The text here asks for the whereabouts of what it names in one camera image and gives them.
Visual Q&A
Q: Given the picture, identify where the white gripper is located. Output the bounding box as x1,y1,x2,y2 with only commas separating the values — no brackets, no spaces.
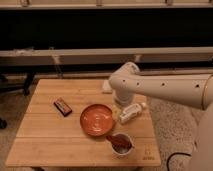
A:
112,91,134,121

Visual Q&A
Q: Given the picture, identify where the orange ceramic bowl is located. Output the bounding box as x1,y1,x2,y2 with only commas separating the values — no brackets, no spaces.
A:
80,104,115,137

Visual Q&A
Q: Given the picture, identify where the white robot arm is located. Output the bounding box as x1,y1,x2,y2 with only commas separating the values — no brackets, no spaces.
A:
109,62,213,171

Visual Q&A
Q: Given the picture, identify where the red-brown utensil in cup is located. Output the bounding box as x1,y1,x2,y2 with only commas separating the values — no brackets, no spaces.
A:
106,135,132,148

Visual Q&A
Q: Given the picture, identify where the white cup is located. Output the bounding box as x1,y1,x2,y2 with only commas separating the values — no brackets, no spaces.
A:
107,133,134,157

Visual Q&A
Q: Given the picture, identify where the wooden table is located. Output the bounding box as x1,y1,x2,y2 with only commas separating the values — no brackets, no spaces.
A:
6,79,161,168

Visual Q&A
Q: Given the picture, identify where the brown chocolate bar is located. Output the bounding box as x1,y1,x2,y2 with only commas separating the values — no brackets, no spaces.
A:
54,98,72,117

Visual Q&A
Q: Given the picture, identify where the grey metal rail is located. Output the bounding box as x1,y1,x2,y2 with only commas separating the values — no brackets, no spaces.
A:
0,47,213,66

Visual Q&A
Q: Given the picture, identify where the black cable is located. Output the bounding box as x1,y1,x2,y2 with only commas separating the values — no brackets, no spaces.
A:
166,152,193,171

